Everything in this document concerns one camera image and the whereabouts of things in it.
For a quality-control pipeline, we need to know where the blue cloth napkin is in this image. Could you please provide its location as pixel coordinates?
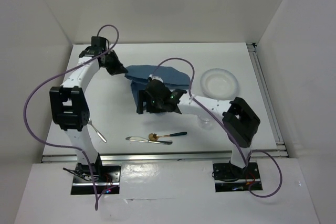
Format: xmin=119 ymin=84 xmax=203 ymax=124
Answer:
xmin=124 ymin=65 xmax=190 ymax=106

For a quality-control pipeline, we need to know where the white bowl plate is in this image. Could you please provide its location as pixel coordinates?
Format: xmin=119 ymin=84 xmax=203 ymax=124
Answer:
xmin=200 ymin=68 xmax=239 ymax=100

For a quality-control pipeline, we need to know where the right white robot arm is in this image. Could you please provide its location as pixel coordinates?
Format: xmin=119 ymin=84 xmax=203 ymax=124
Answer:
xmin=137 ymin=80 xmax=260 ymax=178

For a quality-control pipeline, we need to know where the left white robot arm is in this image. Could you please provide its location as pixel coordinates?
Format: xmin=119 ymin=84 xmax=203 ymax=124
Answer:
xmin=49 ymin=36 xmax=128 ymax=182

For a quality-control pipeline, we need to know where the silver table knife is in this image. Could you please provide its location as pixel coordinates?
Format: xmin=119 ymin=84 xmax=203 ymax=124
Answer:
xmin=125 ymin=136 xmax=173 ymax=145

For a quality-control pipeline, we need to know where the clear drinking glass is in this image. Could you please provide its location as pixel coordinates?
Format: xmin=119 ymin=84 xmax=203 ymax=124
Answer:
xmin=197 ymin=115 xmax=214 ymax=131

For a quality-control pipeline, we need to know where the silver fork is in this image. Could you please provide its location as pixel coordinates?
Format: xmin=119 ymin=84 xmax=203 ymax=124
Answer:
xmin=88 ymin=119 xmax=107 ymax=143

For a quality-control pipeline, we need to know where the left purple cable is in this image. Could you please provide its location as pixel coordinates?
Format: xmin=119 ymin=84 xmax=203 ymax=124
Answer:
xmin=23 ymin=24 xmax=120 ymax=211

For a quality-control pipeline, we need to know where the gold spoon green handle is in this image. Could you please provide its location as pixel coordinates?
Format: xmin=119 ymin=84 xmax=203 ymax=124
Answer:
xmin=149 ymin=132 xmax=187 ymax=141

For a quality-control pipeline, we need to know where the aluminium front rail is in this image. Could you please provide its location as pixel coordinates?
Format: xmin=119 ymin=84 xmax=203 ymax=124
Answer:
xmin=41 ymin=150 xmax=237 ymax=163

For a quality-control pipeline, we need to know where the aluminium rail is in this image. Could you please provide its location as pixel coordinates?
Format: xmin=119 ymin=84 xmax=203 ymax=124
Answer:
xmin=41 ymin=150 xmax=237 ymax=163
xmin=246 ymin=43 xmax=289 ymax=158

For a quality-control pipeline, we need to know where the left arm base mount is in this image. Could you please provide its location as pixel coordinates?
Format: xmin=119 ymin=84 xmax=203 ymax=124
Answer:
xmin=63 ymin=165 xmax=121 ymax=195

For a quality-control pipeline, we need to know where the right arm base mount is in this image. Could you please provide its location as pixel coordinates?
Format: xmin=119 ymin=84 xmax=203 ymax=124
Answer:
xmin=212 ymin=162 xmax=263 ymax=193

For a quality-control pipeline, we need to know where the aluminium right side rail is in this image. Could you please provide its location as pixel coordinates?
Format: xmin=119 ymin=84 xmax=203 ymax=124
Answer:
xmin=246 ymin=43 xmax=289 ymax=158

